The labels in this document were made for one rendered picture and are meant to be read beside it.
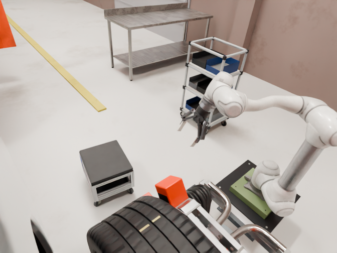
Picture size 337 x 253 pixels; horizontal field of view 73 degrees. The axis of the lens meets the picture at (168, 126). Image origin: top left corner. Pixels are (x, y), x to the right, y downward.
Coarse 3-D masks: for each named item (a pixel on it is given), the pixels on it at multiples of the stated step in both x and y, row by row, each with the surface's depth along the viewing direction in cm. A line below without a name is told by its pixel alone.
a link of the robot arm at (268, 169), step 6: (264, 162) 162; (270, 162) 162; (258, 168) 163; (264, 168) 159; (270, 168) 157; (276, 168) 157; (258, 174) 163; (264, 174) 159; (270, 174) 156; (276, 174) 157; (252, 180) 172; (258, 180) 162; (264, 180) 157; (258, 186) 164
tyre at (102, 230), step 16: (128, 208) 77; (144, 208) 71; (160, 208) 69; (96, 224) 74; (112, 224) 67; (128, 224) 66; (144, 224) 64; (160, 224) 63; (176, 224) 62; (192, 224) 62; (96, 240) 63; (112, 240) 60; (128, 240) 59; (144, 240) 60; (160, 240) 58; (176, 240) 58; (192, 240) 59; (208, 240) 59
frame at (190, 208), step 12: (180, 204) 75; (192, 204) 74; (192, 216) 70; (204, 216) 71; (204, 228) 68; (216, 228) 68; (216, 240) 65; (228, 240) 65; (228, 252) 63; (240, 252) 63
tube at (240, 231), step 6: (240, 228) 80; (246, 228) 80; (252, 228) 80; (258, 228) 80; (234, 234) 78; (240, 234) 79; (264, 234) 79; (270, 234) 79; (270, 240) 78; (276, 240) 77; (276, 246) 77; (282, 246) 76; (276, 252) 77; (282, 252) 75; (288, 252) 75
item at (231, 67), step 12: (204, 48) 231; (240, 48) 240; (192, 60) 256; (204, 60) 252; (216, 60) 250; (228, 60) 254; (204, 72) 243; (216, 72) 236; (228, 72) 240; (240, 72) 250; (192, 84) 270; (204, 84) 270; (180, 108) 296; (216, 108) 291; (216, 120) 278
